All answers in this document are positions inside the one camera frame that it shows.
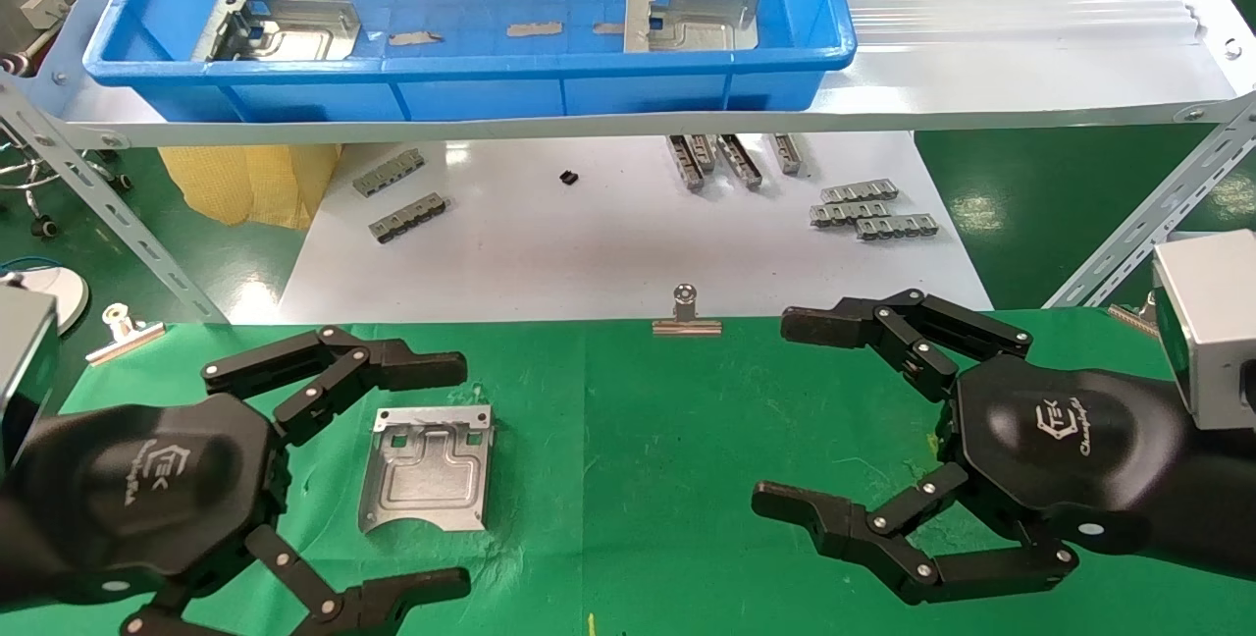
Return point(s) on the perforated grey rack strut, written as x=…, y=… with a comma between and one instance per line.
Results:
x=108, y=209
x=1148, y=214

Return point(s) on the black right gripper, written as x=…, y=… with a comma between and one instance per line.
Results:
x=1070, y=450

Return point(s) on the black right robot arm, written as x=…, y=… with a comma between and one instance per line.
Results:
x=1231, y=499

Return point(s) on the white metal rack shelf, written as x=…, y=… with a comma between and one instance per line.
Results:
x=981, y=86

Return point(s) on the blue plastic tray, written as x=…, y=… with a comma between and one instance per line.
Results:
x=491, y=96

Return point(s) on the grey slotted metal strip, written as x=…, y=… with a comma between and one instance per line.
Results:
x=407, y=218
x=859, y=191
x=844, y=214
x=898, y=227
x=388, y=173

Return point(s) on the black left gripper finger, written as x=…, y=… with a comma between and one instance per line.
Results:
x=412, y=366

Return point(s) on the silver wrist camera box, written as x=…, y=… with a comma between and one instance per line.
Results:
x=25, y=361
x=1217, y=322

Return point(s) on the grey metal rail piece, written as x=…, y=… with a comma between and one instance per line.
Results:
x=704, y=150
x=687, y=170
x=739, y=160
x=788, y=153

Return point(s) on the stamped sheet metal bracket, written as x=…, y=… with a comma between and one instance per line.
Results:
x=687, y=27
x=422, y=489
x=294, y=37

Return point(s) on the small grey box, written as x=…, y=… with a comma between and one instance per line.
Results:
x=42, y=8

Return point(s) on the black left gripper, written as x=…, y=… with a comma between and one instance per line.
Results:
x=147, y=489

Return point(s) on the grey tape strip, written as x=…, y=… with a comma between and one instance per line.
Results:
x=413, y=37
x=608, y=27
x=533, y=28

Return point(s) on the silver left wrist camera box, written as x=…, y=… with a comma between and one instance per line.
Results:
x=25, y=361

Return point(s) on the green cloth mat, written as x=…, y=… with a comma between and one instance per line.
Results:
x=638, y=479

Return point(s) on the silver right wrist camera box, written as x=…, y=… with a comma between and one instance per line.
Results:
x=1217, y=322

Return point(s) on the white round base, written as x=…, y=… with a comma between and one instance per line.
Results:
x=54, y=288

